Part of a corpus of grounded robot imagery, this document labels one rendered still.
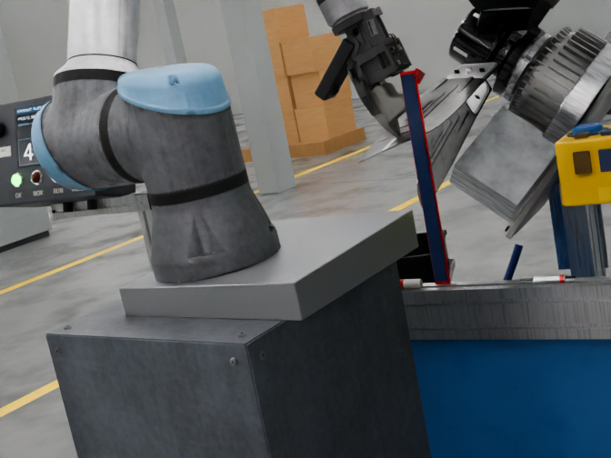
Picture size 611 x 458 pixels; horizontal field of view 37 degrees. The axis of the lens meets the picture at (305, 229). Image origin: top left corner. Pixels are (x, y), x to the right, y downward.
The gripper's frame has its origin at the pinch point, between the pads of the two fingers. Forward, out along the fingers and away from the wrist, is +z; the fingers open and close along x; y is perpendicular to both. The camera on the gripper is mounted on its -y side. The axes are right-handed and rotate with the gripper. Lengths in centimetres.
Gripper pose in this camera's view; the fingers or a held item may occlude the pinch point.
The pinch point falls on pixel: (391, 131)
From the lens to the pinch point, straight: 159.0
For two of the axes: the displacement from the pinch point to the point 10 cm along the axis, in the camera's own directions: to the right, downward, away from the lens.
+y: 7.7, -3.5, -5.4
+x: 4.6, -2.8, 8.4
